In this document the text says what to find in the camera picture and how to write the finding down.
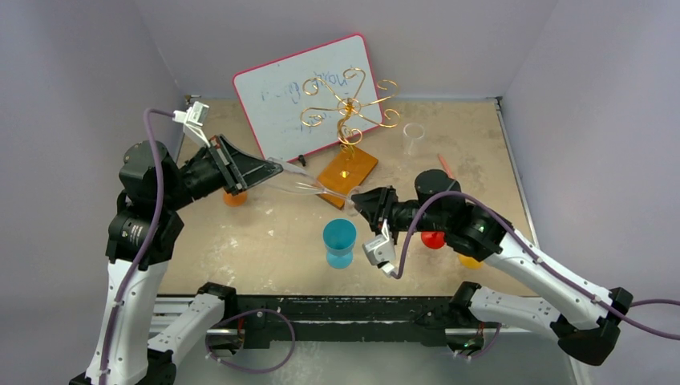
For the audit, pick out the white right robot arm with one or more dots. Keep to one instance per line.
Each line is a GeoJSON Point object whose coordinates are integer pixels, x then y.
{"type": "Point", "coordinates": [583, 318]}

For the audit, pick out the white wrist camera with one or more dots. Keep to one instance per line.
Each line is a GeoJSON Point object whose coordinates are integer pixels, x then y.
{"type": "Point", "coordinates": [380, 251]}
{"type": "Point", "coordinates": [193, 120]}

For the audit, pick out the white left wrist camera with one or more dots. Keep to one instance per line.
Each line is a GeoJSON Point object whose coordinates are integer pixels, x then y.
{"type": "Point", "coordinates": [193, 120]}

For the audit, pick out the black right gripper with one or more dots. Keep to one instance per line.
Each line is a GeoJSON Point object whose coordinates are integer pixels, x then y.
{"type": "Point", "coordinates": [382, 208]}

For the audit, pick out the blue plastic wine glass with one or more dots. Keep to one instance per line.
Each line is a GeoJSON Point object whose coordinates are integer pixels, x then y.
{"type": "Point", "coordinates": [339, 237]}

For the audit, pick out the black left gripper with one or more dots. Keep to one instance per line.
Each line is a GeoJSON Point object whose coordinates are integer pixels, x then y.
{"type": "Point", "coordinates": [238, 170]}

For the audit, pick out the pink framed whiteboard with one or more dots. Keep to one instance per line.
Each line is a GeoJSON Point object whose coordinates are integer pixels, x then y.
{"type": "Point", "coordinates": [293, 104]}

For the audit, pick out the gold wire wine glass rack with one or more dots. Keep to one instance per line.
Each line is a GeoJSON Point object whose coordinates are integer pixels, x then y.
{"type": "Point", "coordinates": [355, 114]}

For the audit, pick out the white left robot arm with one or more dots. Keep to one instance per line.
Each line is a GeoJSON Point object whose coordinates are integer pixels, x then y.
{"type": "Point", "coordinates": [141, 241]}

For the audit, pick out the clear wine glass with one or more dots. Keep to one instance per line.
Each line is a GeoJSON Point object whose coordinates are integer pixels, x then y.
{"type": "Point", "coordinates": [297, 180]}

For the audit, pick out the orange plastic wine glass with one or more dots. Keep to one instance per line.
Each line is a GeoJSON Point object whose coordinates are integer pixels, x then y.
{"type": "Point", "coordinates": [232, 200]}

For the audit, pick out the red plastic wine glass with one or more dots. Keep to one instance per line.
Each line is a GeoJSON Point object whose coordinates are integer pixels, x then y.
{"type": "Point", "coordinates": [433, 240]}

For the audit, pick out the pink pencil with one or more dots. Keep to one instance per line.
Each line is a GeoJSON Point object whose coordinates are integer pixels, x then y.
{"type": "Point", "coordinates": [445, 166]}

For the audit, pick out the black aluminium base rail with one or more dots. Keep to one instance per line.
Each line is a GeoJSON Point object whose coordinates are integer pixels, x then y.
{"type": "Point", "coordinates": [431, 321]}

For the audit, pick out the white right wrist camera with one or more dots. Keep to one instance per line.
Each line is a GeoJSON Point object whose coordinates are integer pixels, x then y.
{"type": "Point", "coordinates": [380, 251]}

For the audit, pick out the yellow plastic wine glass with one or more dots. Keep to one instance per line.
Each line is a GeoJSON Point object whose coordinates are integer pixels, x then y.
{"type": "Point", "coordinates": [469, 262]}

